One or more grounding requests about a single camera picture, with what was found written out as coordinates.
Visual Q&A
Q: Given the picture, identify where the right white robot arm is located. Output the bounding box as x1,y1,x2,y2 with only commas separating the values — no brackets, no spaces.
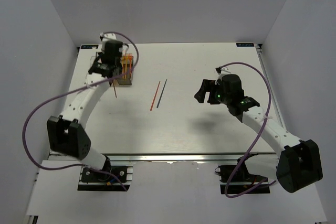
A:
194,74,323,193

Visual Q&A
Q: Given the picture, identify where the smoky grey plastic container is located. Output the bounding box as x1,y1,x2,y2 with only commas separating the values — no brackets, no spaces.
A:
116,65,133,87

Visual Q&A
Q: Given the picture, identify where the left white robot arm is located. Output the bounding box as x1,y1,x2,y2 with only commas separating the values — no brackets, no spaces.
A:
47,39,123,182

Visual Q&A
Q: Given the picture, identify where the black logo sticker right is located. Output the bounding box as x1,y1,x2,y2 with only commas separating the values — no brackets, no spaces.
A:
236,42,255,47

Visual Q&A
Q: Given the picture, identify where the black logo sticker left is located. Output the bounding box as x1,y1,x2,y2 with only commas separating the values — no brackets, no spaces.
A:
80,45,99,49

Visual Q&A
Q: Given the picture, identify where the red-orange chopstick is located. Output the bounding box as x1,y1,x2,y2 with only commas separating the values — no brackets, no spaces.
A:
150,81,161,111
113,80,118,99

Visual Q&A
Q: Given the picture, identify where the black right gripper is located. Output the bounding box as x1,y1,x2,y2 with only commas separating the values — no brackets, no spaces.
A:
194,80,231,106

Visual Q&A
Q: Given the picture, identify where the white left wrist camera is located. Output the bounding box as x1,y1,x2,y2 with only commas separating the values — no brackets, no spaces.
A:
99,33,117,43

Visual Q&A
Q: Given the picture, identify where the yellow-orange plastic fork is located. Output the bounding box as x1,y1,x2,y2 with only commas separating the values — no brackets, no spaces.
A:
123,53,129,79

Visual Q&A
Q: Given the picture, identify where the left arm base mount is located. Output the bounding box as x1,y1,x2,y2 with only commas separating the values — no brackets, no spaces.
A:
77,165,133,192

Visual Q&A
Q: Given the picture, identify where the red-orange plastic fork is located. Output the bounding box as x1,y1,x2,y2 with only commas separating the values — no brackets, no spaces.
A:
128,53,134,79

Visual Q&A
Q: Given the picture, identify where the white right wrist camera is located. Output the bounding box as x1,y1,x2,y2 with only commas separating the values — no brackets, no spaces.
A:
215,67,232,80

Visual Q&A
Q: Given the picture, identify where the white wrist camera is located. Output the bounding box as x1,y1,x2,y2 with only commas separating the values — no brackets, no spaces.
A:
215,67,232,80
99,33,117,43

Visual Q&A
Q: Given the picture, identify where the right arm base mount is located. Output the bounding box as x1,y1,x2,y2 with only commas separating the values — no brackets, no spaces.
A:
214,153,270,196

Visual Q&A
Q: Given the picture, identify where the black logo sticker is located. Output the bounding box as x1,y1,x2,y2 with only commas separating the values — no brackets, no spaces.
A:
80,45,99,49
236,42,255,47

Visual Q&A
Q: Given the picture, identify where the yellow-orange plastic fork bent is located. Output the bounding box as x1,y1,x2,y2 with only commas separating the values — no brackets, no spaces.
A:
121,56,127,73

